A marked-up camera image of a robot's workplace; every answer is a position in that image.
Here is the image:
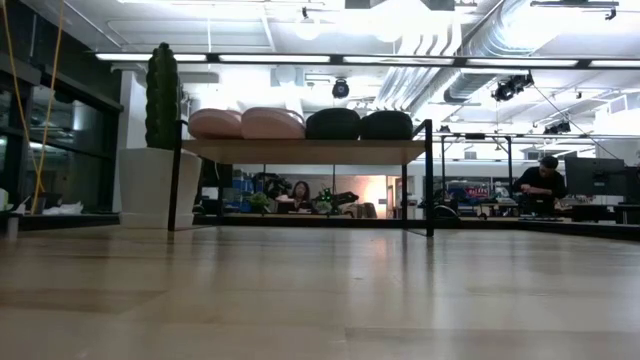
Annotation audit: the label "yellow cable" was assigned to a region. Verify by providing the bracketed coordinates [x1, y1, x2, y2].
[0, 0, 66, 216]

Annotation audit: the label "black aluminium table frame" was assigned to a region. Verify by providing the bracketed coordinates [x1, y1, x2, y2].
[0, 212, 640, 242]

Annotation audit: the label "black computer monitor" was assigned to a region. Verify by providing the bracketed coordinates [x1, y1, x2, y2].
[564, 157, 626, 199]

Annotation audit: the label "black rubber slide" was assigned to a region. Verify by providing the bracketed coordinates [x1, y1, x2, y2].
[359, 110, 415, 142]
[305, 107, 362, 141]

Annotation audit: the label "long overhead light bar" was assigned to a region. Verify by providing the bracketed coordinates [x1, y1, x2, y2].
[94, 52, 640, 70]

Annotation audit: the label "wooden shelf with black legs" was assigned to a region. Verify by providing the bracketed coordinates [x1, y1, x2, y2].
[167, 118, 435, 239]

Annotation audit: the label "black ceiling track lights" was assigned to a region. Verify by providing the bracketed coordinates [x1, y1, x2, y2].
[491, 71, 535, 103]

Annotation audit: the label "person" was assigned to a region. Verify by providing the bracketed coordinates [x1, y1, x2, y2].
[514, 155, 569, 217]
[288, 180, 313, 214]

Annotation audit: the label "white plant pot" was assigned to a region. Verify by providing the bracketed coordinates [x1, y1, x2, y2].
[118, 147, 204, 230]

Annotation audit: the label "green cactus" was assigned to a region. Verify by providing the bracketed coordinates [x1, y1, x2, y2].
[144, 42, 182, 151]

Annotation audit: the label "black machine with green lights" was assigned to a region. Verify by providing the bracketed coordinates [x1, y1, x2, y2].
[312, 187, 360, 217]

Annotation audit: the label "white crumpled paper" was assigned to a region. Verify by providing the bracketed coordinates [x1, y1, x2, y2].
[42, 201, 84, 216]

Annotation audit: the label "pink foam slide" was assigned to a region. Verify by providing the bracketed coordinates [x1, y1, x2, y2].
[188, 108, 245, 141]
[241, 106, 307, 141]

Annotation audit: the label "silver ventilation duct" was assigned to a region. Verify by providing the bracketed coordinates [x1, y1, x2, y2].
[442, 0, 556, 105]

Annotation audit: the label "small green potted plant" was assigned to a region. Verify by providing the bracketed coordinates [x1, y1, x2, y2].
[248, 192, 272, 215]

